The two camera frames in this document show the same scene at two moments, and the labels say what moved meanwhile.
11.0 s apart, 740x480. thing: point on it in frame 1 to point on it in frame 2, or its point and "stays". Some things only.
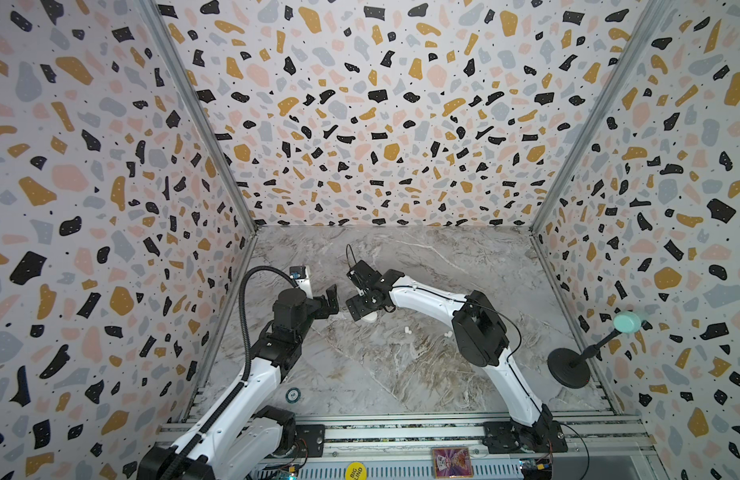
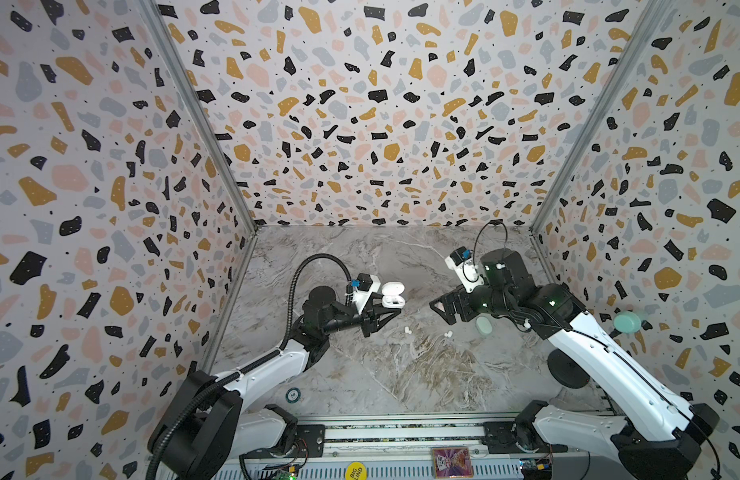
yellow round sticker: (356, 471) stays
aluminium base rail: (397, 446) stays
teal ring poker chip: (293, 395) stays
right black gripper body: (365, 294) to (461, 300)
